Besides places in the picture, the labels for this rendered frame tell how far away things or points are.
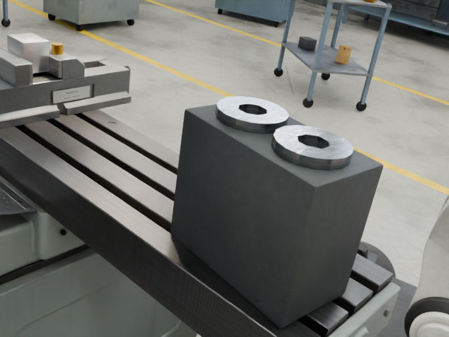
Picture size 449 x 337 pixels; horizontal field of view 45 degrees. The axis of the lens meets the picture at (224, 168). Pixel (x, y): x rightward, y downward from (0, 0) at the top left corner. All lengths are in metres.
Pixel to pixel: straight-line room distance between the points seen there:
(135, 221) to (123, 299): 0.48
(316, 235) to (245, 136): 0.14
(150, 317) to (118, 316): 0.12
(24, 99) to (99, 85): 0.17
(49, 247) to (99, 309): 0.27
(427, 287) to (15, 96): 0.86
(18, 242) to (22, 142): 0.17
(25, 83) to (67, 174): 0.23
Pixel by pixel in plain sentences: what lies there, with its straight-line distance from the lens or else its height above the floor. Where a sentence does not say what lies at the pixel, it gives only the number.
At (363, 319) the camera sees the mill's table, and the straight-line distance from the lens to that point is 0.72.
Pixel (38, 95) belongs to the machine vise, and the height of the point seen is 0.99.
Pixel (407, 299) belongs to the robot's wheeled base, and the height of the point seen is 0.57.
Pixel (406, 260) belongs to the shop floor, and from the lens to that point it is 2.68.
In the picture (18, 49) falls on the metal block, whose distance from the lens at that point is 1.10.
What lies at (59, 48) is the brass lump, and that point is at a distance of 1.12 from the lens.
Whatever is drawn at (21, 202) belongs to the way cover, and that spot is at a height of 0.87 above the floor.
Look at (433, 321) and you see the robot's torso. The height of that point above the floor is 0.72.
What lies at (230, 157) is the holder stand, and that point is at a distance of 0.62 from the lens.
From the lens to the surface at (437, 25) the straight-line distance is 7.93.
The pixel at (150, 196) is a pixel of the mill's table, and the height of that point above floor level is 0.94.
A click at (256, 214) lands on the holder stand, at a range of 0.61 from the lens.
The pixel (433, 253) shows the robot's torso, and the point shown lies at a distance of 1.11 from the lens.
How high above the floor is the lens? 1.37
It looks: 26 degrees down
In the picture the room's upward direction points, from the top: 9 degrees clockwise
